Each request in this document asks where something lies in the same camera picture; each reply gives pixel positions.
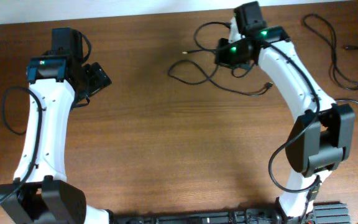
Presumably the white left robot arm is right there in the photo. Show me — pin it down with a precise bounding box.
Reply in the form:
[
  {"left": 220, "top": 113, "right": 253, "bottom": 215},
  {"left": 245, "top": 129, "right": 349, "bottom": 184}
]
[{"left": 0, "top": 28, "right": 113, "bottom": 223}]

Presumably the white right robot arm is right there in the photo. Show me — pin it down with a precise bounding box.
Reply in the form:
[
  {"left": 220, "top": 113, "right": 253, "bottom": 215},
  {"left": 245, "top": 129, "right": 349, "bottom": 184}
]
[{"left": 216, "top": 1, "right": 355, "bottom": 223}]

